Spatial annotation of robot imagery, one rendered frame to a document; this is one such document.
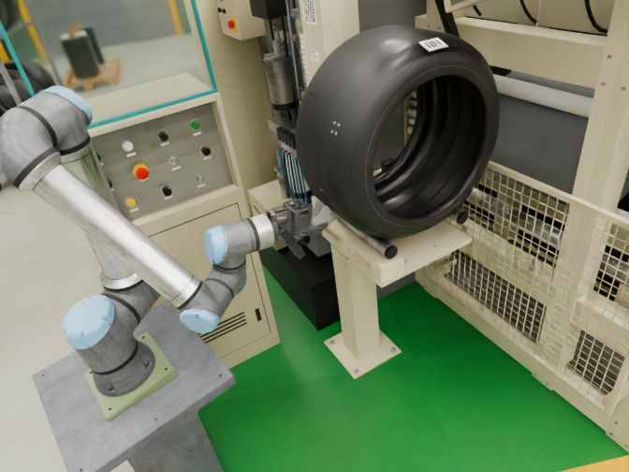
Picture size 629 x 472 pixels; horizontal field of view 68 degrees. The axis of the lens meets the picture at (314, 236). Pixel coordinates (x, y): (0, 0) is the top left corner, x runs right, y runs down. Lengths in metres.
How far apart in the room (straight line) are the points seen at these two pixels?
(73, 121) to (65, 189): 0.19
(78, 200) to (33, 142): 0.15
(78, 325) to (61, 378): 0.36
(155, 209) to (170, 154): 0.22
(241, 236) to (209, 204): 0.67
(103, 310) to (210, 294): 0.38
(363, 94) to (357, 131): 0.09
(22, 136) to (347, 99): 0.72
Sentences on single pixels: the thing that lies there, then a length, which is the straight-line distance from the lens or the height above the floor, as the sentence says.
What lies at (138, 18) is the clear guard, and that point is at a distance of 1.65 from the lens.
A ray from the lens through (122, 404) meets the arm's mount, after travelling 1.59.
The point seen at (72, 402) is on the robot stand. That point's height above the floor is 0.60.
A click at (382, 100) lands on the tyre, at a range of 1.15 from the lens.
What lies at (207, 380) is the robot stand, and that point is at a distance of 1.55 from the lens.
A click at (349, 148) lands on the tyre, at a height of 1.27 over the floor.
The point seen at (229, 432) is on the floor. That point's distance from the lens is 2.16.
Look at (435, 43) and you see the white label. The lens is 1.24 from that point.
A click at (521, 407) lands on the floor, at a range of 2.19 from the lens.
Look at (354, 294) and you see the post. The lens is 1.96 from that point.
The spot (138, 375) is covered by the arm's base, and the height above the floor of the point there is 0.66.
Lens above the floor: 1.75
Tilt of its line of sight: 35 degrees down
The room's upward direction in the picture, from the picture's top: 9 degrees counter-clockwise
